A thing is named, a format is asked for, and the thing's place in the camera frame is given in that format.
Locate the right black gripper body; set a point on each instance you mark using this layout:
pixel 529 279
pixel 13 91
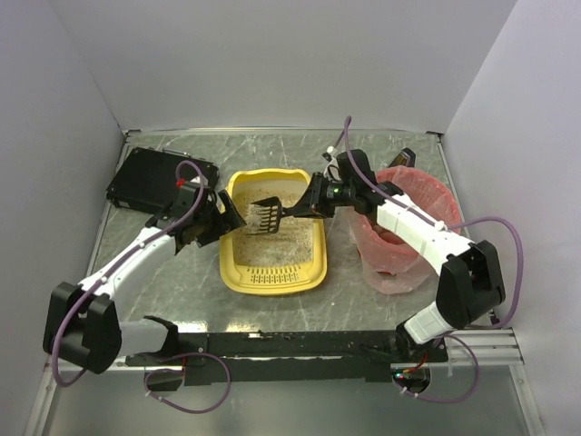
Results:
pixel 313 195

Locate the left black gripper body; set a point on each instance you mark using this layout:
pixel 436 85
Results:
pixel 216 213

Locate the black litter scoop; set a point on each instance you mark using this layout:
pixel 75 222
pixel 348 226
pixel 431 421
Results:
pixel 264 216

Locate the yellow litter box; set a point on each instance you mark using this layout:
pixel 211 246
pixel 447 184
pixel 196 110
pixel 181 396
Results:
pixel 276 280

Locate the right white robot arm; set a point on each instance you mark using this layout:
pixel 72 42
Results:
pixel 470 281

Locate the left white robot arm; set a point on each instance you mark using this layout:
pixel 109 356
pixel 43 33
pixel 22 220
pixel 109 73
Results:
pixel 85 323

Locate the cat litter pellets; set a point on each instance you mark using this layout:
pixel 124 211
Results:
pixel 292 244

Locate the black flat box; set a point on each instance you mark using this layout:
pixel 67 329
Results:
pixel 147 180

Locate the black metronome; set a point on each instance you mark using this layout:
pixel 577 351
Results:
pixel 406 157

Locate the red basket with bag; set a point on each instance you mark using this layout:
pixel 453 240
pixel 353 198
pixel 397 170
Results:
pixel 389 265

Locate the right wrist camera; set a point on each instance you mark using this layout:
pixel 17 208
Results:
pixel 331 170

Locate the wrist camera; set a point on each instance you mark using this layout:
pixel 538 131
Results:
pixel 182 181
pixel 331 170

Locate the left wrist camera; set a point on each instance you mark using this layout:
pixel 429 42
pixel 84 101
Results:
pixel 182 181

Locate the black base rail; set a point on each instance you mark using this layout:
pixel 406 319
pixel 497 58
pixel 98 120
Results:
pixel 293 356

